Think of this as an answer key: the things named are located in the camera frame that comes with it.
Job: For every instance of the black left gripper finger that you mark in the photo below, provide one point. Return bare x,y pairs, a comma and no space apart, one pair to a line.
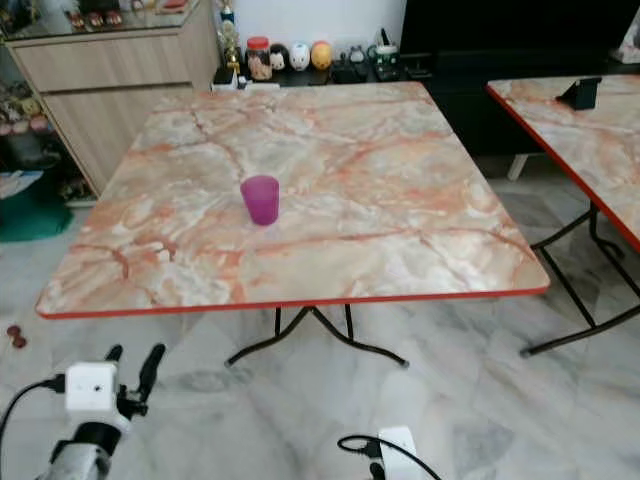
153,369
114,353

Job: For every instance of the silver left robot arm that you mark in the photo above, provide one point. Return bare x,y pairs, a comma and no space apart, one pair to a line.
82,452

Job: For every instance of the brown bits on floor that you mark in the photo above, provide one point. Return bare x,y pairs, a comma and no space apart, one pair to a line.
16,337

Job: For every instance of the green bag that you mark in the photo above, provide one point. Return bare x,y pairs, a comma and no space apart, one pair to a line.
32,215

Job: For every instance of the purple plastic cup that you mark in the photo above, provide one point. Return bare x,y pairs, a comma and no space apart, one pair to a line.
260,202

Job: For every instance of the marble top folding table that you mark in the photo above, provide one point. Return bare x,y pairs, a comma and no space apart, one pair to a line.
310,200

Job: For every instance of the toy shelf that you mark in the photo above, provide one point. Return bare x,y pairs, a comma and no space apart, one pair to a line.
25,115

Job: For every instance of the light wooden cabinet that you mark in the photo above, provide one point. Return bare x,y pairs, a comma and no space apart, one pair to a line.
100,90

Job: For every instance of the red lidded snack jar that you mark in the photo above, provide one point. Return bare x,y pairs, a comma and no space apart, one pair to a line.
258,60

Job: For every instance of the gold trophy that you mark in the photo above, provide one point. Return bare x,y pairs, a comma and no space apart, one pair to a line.
227,40

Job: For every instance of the black round figurine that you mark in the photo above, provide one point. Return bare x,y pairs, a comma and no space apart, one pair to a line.
278,58

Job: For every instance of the glass display case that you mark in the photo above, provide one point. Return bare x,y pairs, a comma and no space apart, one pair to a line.
100,15

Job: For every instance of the white round figurine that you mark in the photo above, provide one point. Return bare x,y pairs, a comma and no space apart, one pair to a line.
299,57

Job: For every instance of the orange round figurine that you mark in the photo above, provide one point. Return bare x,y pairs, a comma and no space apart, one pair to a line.
321,55

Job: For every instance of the small grey figurine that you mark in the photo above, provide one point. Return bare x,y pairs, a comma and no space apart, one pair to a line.
354,57

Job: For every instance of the dark green mug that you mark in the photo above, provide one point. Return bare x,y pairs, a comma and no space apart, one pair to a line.
386,61

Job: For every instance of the marble top table red edge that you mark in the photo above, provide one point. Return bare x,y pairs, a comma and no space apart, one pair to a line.
590,150

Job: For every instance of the black television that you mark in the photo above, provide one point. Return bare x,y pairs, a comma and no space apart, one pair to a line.
510,25

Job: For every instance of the black phone stand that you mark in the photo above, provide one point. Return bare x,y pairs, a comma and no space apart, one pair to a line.
581,94

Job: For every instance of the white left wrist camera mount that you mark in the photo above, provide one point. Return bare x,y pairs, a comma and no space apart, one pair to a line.
91,388

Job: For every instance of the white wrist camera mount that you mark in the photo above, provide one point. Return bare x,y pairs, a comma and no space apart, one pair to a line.
400,451
91,388

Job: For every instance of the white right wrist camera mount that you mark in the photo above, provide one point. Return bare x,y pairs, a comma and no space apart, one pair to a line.
400,451

